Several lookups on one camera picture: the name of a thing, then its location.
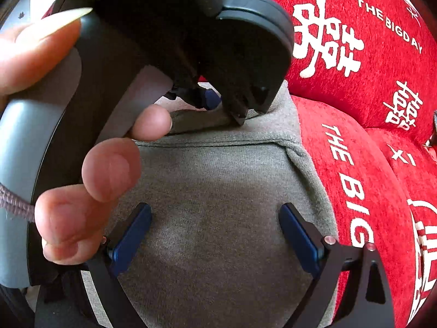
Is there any grey knit sweater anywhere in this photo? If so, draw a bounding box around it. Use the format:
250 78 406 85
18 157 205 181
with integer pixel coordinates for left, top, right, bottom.
110 84 337 327

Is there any person's left hand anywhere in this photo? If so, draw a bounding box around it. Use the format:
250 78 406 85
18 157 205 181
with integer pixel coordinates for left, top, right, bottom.
0 7 173 266

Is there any red wedding bed cover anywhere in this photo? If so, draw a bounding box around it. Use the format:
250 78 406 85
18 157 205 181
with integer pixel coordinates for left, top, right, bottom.
293 97 436 327

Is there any red wedding quilt roll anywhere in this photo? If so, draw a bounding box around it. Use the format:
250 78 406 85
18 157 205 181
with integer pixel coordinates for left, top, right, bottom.
274 0 436 143

